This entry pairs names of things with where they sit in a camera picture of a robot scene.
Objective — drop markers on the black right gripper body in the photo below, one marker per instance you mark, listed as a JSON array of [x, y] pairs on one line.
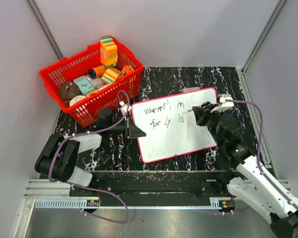
[[220, 139]]

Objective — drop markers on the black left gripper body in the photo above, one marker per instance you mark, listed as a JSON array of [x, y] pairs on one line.
[[119, 129]]

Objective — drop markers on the pink framed whiteboard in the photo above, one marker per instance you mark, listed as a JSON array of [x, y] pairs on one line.
[[169, 131]]

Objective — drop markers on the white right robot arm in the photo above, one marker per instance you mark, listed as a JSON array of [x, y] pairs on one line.
[[249, 180]]

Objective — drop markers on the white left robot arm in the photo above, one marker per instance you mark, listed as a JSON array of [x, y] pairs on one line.
[[58, 158]]

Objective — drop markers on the white eraser block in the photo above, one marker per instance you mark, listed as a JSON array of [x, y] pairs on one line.
[[185, 90]]

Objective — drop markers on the white round lid container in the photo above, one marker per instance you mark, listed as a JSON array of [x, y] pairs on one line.
[[76, 99]]

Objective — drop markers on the yellow green sponge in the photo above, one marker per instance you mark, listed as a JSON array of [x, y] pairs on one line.
[[111, 75]]

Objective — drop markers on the red plastic shopping basket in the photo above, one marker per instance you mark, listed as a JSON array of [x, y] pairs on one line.
[[104, 95]]

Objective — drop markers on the orange snack packet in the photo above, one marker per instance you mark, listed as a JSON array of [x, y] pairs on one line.
[[126, 70]]

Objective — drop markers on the teal small box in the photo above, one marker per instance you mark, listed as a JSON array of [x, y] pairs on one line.
[[84, 85]]

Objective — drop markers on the orange cylindrical can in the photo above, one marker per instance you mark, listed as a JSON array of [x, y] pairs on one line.
[[96, 71]]

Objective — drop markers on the brown round bread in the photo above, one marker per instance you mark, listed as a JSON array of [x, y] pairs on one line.
[[69, 90]]

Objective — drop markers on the orange sponge pack upright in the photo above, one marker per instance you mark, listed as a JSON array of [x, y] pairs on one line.
[[109, 52]]

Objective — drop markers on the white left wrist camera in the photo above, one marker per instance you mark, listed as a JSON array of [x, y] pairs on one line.
[[124, 108]]

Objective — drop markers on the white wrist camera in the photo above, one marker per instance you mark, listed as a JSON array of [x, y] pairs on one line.
[[124, 108], [224, 103]]

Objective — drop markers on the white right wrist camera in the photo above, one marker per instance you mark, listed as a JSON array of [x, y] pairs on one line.
[[224, 103]]

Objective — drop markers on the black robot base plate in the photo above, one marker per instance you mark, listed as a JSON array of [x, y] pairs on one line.
[[170, 187]]

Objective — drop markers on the white slotted cable duct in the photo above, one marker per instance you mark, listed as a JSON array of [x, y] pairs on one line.
[[115, 204]]

